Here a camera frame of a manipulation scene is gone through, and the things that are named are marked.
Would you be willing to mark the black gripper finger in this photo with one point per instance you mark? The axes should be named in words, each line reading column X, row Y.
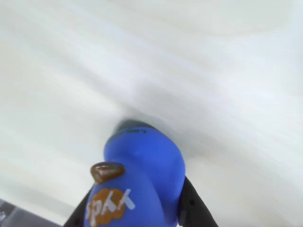
column 195, row 208
column 75, row 216

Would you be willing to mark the blue snack bag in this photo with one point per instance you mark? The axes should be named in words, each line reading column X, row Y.
column 142, row 179

